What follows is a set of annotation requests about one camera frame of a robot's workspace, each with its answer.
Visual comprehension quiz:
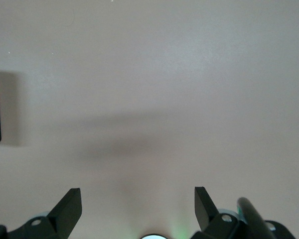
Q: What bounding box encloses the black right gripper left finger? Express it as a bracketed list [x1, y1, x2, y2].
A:
[0, 188, 83, 239]

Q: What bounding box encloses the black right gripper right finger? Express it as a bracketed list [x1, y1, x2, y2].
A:
[190, 186, 298, 239]

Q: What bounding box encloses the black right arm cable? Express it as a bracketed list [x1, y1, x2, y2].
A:
[236, 197, 276, 239]

